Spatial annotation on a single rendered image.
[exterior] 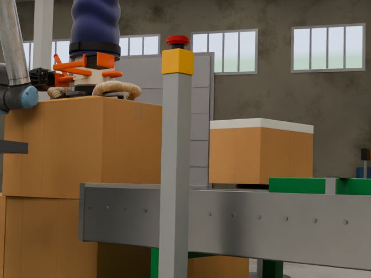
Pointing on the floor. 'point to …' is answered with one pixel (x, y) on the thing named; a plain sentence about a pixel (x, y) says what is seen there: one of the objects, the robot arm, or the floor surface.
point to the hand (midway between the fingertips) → (53, 81)
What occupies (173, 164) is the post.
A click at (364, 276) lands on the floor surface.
